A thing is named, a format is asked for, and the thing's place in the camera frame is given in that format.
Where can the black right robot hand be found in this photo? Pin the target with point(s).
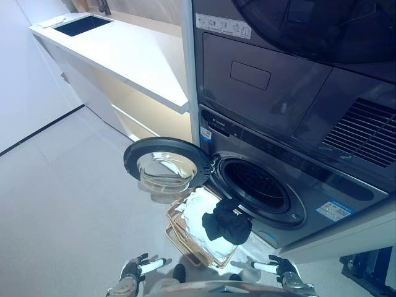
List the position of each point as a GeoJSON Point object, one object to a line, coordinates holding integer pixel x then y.
{"type": "Point", "coordinates": [286, 266]}

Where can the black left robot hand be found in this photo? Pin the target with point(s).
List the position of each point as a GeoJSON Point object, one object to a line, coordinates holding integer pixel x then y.
{"type": "Point", "coordinates": [136, 267]}

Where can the white cloth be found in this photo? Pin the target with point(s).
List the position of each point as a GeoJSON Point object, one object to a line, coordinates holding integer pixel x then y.
{"type": "Point", "coordinates": [195, 226]}

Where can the black garment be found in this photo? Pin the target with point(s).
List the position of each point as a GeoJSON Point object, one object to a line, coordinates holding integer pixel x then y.
{"type": "Point", "coordinates": [226, 226]}

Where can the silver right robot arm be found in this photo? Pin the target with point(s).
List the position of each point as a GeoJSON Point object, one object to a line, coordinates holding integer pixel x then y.
{"type": "Point", "coordinates": [298, 286]}

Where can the dark grey front-load washing machine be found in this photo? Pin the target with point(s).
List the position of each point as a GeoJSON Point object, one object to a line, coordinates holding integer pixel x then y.
{"type": "Point", "coordinates": [325, 198]}

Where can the white washer plinth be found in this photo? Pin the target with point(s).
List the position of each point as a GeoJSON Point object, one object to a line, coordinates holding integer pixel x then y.
{"type": "Point", "coordinates": [346, 235]}

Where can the blue white energy label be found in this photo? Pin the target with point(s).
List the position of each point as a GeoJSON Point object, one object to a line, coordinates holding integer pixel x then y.
{"type": "Point", "coordinates": [335, 210]}

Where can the round glass washer door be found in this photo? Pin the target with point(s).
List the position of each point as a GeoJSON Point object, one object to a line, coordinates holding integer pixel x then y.
{"type": "Point", "coordinates": [133, 154]}

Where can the small blue barcode sticker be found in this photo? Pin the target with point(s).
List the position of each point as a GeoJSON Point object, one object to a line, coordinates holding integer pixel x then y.
{"type": "Point", "coordinates": [206, 135]}

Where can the dark grey stacked dryer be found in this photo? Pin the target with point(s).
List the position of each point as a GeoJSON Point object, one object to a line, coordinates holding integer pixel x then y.
{"type": "Point", "coordinates": [263, 102]}

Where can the white counter cabinet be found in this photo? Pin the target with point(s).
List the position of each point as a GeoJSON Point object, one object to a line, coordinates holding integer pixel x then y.
{"type": "Point", "coordinates": [130, 58]}

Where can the white vertical side panel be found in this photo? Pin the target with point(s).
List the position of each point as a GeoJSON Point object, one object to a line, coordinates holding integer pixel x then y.
{"type": "Point", "coordinates": [189, 62]}

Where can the dark rectangular sink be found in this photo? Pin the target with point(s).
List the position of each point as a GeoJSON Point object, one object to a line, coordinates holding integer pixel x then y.
{"type": "Point", "coordinates": [81, 25]}

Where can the white instruction sticker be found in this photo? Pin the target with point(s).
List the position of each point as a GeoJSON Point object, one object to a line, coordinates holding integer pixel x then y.
{"type": "Point", "coordinates": [222, 26]}

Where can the white board beside sink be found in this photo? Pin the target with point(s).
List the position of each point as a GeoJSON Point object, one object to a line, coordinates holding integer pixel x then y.
{"type": "Point", "coordinates": [49, 22]}

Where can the dark metal faucet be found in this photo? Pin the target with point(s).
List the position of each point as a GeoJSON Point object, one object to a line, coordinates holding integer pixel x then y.
{"type": "Point", "coordinates": [103, 6]}

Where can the black equipment frame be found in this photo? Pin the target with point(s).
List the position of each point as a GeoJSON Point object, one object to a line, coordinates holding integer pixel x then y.
{"type": "Point", "coordinates": [371, 269]}

